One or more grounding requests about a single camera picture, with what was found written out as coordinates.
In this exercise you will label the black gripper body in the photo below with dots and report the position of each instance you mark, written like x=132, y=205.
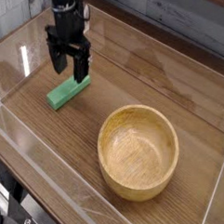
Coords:
x=68, y=29

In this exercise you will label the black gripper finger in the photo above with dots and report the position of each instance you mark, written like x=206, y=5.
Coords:
x=81, y=67
x=58, y=57

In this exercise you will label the green rectangular block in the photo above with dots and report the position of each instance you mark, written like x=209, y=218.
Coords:
x=61, y=94

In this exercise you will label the brown wooden bowl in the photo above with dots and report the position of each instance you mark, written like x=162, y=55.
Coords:
x=138, y=151

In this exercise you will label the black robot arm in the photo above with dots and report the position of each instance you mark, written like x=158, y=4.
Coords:
x=66, y=38

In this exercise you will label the black equipment base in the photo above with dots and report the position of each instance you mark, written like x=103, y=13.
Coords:
x=18, y=213

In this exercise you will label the clear acrylic tray wall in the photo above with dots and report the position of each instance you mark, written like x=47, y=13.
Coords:
x=53, y=153

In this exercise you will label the clear acrylic corner bracket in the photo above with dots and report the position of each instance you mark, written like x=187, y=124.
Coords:
x=87, y=17

